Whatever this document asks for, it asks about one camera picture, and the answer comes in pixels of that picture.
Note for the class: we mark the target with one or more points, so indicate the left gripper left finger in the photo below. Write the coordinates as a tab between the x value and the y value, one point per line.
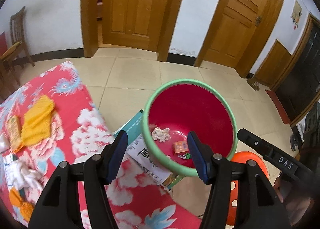
59	206

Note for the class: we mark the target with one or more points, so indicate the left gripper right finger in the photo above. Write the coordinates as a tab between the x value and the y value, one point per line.
258	205

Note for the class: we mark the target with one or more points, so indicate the green blue small bottle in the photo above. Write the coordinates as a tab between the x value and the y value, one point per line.
185	156

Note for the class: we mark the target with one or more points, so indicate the orange cardboard box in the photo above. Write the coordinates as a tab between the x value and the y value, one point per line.
180	147

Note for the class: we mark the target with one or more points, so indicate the white paper ball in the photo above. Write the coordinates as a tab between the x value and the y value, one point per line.
161	135

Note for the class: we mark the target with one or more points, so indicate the red green trash bin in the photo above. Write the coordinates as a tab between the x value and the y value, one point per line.
185	105

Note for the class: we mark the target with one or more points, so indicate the orange mesh cloth bundle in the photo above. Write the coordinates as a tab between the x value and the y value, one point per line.
26	208

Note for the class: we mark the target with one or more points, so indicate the orange plastic stool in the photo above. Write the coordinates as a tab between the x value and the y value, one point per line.
238	161

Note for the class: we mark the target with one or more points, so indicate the white socks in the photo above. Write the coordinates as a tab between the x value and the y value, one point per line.
25	177

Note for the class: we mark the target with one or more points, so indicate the white green medicine box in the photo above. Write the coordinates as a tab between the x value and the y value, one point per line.
7	172

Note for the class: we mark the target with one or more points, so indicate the yellow foam fruit net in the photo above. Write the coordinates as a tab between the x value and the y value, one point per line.
37	122

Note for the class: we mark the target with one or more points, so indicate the red floral tablecloth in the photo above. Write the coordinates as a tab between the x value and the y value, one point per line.
79	132

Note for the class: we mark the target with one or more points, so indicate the orange cracker packet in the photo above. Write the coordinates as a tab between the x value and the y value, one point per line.
14	133

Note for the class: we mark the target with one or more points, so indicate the low wooden cabinet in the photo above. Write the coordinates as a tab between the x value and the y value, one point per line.
273	65

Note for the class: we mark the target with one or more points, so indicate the teal printed cardboard box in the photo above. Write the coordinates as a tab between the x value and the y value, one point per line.
138	152

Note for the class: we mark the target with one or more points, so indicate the yellow seat cushion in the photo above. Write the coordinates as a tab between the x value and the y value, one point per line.
10	50

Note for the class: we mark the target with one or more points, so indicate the wooden door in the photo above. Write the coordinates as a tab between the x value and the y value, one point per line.
133	23
236	21

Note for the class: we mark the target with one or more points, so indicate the far wooden chair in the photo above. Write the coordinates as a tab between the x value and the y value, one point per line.
17	35

